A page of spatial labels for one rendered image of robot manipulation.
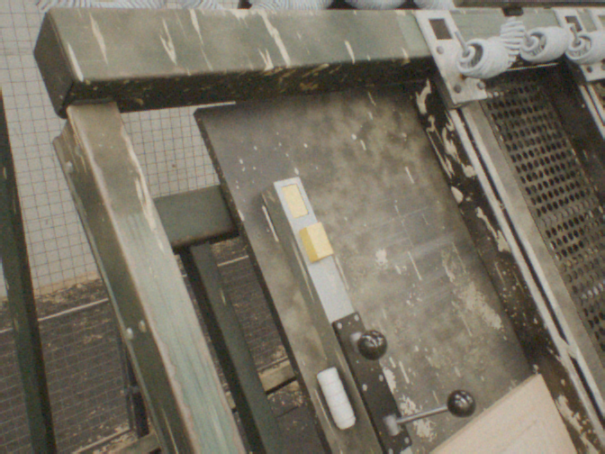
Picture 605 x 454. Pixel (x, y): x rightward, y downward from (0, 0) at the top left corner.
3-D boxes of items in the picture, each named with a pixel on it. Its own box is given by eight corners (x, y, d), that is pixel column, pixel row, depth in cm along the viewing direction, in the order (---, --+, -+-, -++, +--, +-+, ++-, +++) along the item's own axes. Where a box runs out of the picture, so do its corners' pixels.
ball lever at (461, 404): (385, 444, 78) (479, 419, 73) (374, 417, 79) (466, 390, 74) (392, 434, 82) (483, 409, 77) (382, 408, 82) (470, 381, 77)
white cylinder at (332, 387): (311, 376, 81) (333, 431, 80) (323, 373, 79) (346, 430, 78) (327, 367, 83) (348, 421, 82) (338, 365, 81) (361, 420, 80)
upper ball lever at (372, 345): (348, 359, 82) (367, 367, 68) (338, 334, 82) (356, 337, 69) (373, 349, 82) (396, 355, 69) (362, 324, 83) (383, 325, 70)
